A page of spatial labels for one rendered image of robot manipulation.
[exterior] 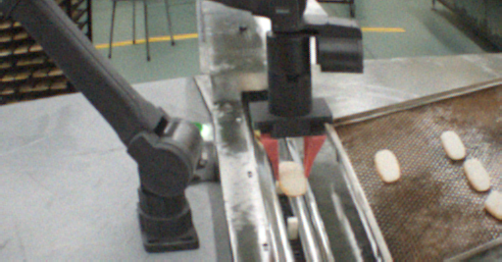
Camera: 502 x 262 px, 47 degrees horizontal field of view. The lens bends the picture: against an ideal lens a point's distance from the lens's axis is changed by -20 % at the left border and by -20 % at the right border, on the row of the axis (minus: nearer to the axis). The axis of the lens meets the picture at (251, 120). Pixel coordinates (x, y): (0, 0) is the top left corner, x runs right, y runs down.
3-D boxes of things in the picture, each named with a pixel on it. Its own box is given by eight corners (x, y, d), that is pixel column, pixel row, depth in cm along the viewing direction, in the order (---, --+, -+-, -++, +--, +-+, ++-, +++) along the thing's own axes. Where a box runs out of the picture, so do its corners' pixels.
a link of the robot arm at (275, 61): (267, 19, 91) (262, 30, 85) (320, 21, 90) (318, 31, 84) (270, 68, 93) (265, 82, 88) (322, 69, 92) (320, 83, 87)
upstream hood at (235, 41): (199, -14, 254) (199, -33, 251) (246, -17, 256) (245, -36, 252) (211, 110, 140) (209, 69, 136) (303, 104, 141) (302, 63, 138)
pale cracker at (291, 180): (273, 165, 101) (273, 158, 100) (299, 163, 101) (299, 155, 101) (282, 198, 92) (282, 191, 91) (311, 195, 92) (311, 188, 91)
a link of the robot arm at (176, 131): (150, 183, 103) (142, 200, 98) (143, 121, 99) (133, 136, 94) (209, 187, 102) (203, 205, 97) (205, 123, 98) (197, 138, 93)
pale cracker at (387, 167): (371, 155, 107) (371, 149, 107) (392, 150, 107) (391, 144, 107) (380, 185, 98) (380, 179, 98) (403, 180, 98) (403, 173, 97)
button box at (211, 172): (175, 180, 126) (170, 123, 122) (219, 177, 127) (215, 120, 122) (176, 201, 119) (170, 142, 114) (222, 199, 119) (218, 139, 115)
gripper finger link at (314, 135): (326, 185, 93) (326, 121, 89) (273, 190, 93) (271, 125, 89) (317, 163, 99) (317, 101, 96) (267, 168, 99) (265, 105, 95)
